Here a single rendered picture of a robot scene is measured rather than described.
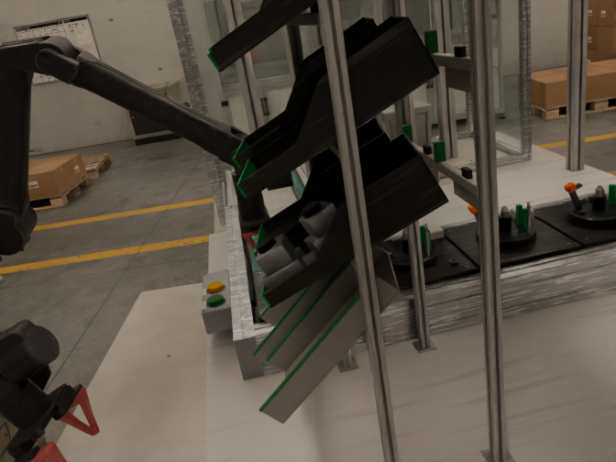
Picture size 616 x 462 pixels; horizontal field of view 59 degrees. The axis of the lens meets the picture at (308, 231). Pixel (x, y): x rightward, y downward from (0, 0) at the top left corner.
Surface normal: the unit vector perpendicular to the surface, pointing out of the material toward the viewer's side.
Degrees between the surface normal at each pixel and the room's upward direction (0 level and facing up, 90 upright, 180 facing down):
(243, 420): 0
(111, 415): 0
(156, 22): 90
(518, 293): 90
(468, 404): 0
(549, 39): 90
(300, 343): 90
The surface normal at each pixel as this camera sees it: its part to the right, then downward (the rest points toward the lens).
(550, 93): 0.01, 0.38
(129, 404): -0.16, -0.91
